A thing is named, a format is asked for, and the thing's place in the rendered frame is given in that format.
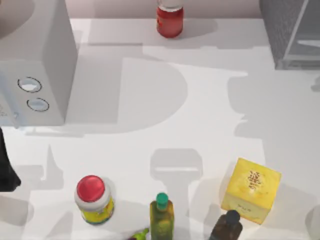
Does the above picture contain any large microwave knob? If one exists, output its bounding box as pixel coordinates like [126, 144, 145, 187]
[17, 76, 43, 93]

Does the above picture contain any yellow box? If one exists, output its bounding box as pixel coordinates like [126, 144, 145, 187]
[220, 157, 282, 225]

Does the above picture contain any dark brown bottle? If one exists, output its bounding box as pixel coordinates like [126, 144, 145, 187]
[208, 209, 244, 240]

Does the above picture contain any small microwave knob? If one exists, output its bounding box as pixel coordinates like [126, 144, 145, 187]
[26, 97, 50, 111]

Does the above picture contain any grey cabinet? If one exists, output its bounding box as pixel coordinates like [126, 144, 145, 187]
[258, 0, 320, 70]

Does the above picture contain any pale microwave oven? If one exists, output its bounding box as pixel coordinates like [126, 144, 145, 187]
[0, 0, 78, 129]

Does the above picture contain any green cap olive bottle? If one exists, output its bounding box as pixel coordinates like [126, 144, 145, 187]
[149, 192, 175, 240]

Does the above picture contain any small green purple object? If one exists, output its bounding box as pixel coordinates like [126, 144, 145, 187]
[131, 227, 150, 240]

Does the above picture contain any red lid yellow jar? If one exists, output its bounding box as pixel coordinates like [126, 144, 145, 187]
[74, 174, 116, 226]

